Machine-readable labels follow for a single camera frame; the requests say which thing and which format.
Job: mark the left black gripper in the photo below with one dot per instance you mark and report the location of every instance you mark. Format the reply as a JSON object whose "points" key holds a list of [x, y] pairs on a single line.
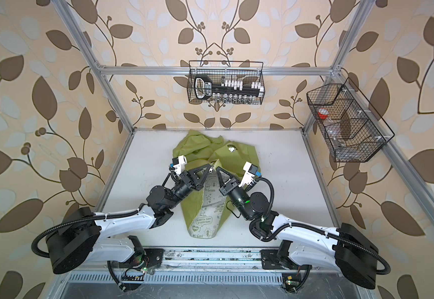
{"points": [[187, 178]]}

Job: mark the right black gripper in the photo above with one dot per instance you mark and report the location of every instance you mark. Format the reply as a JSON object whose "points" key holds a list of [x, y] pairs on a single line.
{"points": [[226, 190]]}

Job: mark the green zip-up hooded jacket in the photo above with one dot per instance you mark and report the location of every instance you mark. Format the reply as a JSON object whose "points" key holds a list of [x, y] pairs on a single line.
{"points": [[205, 211]]}

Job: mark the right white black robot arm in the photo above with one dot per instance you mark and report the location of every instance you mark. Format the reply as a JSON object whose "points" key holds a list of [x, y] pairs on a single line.
{"points": [[341, 248]]}

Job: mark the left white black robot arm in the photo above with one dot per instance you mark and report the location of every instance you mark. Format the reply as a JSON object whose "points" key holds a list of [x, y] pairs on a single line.
{"points": [[94, 237]]}

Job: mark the black tool set in basket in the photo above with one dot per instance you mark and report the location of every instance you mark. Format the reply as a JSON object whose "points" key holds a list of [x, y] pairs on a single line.
{"points": [[227, 90]]}

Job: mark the red-capped item in basket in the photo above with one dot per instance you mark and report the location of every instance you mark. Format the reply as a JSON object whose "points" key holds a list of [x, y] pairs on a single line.
{"points": [[323, 114]]}

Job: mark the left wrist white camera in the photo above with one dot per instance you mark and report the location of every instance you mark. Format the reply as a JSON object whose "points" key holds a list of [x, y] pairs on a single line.
{"points": [[178, 164]]}

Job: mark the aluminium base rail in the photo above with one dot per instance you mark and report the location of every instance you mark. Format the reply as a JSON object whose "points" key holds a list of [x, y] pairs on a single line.
{"points": [[212, 255]]}

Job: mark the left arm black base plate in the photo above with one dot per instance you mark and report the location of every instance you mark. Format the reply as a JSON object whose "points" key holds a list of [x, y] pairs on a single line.
{"points": [[146, 258]]}

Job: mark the black wire basket back wall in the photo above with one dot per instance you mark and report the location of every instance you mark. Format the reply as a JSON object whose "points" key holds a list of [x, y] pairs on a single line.
{"points": [[249, 71]]}

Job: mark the black wire basket wall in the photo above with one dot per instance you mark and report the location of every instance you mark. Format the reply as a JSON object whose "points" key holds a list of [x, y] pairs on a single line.
{"points": [[355, 131], [249, 71]]}

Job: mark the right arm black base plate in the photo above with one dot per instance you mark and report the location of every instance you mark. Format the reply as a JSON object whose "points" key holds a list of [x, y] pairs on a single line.
{"points": [[272, 259]]}

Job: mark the black wire basket right wall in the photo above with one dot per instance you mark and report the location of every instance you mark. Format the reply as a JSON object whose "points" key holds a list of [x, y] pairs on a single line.
{"points": [[355, 131]]}

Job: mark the aluminium frame right post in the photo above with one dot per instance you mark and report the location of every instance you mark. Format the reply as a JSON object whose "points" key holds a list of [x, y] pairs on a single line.
{"points": [[333, 74]]}

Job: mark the aluminium frame post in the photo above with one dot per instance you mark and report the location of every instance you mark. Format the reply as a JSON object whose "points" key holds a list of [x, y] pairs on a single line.
{"points": [[64, 12], [333, 74]]}

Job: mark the aluminium frame left post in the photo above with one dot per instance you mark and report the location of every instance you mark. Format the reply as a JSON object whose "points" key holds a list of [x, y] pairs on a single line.
{"points": [[64, 12]]}

